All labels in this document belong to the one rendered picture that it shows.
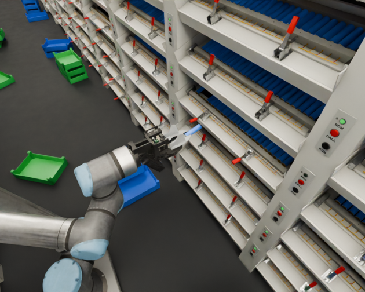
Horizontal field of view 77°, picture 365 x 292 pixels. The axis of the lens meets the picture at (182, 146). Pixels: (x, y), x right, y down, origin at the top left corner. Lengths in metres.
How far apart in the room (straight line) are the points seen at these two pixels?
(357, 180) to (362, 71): 0.27
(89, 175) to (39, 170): 1.35
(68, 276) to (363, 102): 1.12
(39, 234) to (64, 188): 1.08
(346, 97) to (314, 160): 0.19
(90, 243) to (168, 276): 0.78
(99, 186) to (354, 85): 0.64
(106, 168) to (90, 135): 1.44
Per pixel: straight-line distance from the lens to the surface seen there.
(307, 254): 1.01
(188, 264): 1.44
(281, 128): 0.74
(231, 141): 0.94
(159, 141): 0.72
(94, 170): 0.68
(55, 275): 1.18
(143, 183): 1.67
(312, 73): 0.62
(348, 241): 0.85
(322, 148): 0.65
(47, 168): 2.00
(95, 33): 2.38
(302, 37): 0.67
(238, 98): 0.82
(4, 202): 1.09
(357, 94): 0.57
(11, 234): 0.81
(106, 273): 1.40
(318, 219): 0.84
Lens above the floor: 1.39
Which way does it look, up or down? 48 degrees down
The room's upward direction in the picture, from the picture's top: straight up
